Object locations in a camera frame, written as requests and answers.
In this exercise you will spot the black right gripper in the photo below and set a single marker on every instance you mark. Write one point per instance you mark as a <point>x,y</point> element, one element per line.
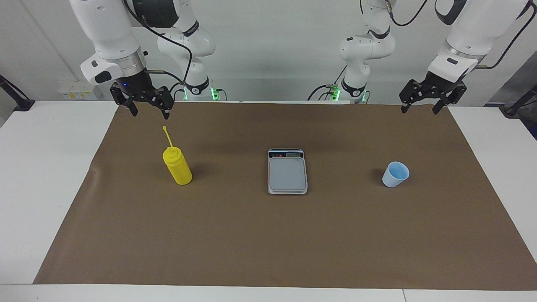
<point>136,84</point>

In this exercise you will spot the brown paper mat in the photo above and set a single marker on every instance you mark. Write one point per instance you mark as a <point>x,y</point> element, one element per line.
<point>251,235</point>

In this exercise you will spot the light blue plastic cup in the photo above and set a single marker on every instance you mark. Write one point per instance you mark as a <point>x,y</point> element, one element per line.
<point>392,178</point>

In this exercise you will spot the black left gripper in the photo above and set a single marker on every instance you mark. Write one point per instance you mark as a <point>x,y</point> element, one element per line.
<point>438,86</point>

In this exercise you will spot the black clamp stand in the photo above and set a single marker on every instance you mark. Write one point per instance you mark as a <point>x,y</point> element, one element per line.
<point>512,110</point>
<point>23,102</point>

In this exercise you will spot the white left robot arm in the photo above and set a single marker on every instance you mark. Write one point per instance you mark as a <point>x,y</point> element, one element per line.
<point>478,25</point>

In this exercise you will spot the white wall socket box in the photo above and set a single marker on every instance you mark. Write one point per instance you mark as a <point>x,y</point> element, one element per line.
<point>77,90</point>

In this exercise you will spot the silver digital kitchen scale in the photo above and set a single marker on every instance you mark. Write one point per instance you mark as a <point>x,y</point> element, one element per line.
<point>287,174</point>

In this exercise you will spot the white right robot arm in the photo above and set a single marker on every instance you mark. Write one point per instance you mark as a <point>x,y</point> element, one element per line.
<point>109,29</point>

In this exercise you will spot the yellow squeeze bottle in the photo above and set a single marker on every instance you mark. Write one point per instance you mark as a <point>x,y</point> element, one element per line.
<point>178,167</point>

